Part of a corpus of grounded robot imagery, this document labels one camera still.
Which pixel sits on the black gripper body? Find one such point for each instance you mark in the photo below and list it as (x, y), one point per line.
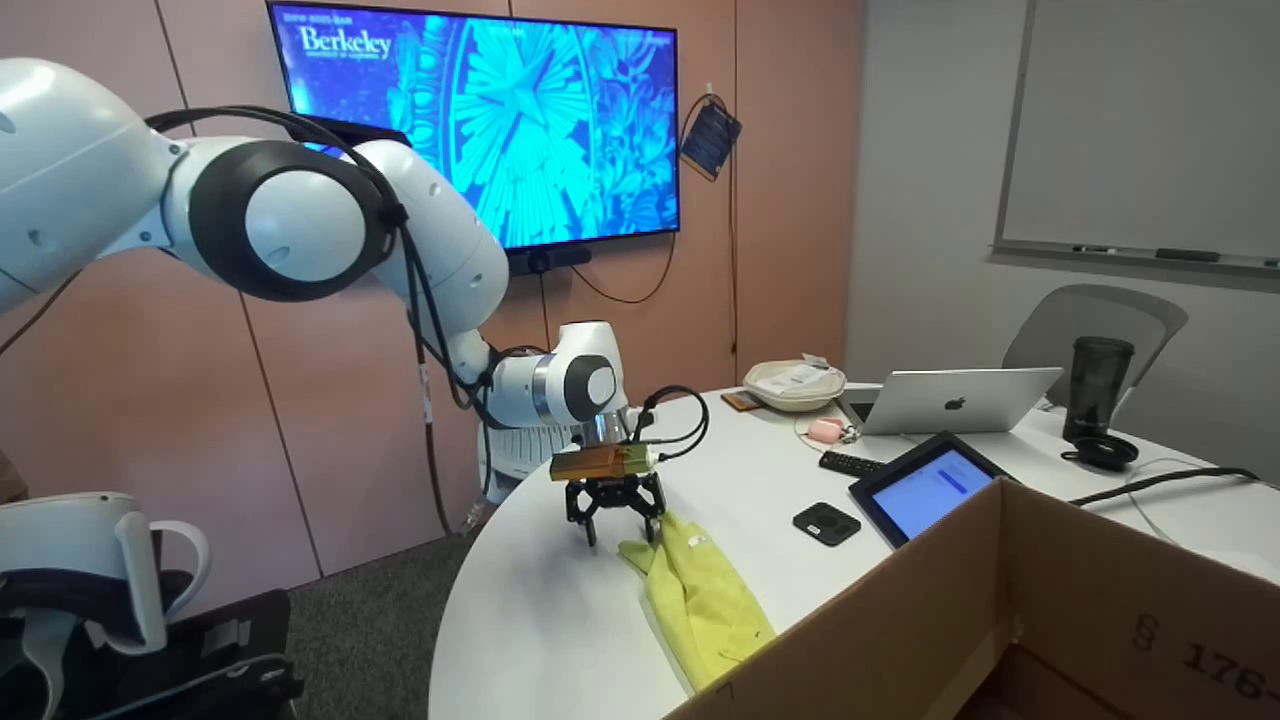
(615, 491)

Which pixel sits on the yellow towel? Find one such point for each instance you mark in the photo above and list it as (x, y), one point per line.
(701, 602)

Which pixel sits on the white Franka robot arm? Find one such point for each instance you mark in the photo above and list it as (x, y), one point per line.
(83, 187)

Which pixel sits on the small brown flat item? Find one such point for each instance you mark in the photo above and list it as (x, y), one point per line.
(740, 402)

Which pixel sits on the black smartphone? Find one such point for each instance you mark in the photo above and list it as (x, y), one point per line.
(824, 525)

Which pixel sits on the pink computer mouse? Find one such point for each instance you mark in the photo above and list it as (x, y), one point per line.
(824, 428)

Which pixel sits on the black remote control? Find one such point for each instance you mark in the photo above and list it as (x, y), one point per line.
(851, 465)

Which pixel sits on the black video bar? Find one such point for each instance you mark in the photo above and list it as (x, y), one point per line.
(549, 257)

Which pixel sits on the black tablet lit screen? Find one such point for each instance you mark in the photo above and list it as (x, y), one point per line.
(924, 491)

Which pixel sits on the silver laptop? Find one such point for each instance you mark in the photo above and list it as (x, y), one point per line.
(955, 402)

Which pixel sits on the small black round device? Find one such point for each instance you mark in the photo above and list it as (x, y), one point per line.
(1106, 453)

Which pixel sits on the black cylindrical cup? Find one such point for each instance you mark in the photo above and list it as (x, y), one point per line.
(1096, 380)

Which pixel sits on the grey shell chair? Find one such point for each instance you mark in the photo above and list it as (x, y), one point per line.
(1113, 326)

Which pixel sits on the white VR headset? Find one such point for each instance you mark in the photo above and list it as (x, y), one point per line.
(83, 535)

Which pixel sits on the wall television blue image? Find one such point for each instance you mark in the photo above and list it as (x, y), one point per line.
(562, 132)

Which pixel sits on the black wall panel device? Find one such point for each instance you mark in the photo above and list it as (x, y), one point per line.
(713, 132)

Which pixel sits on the white wall whiteboard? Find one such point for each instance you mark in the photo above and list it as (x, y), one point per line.
(1147, 121)

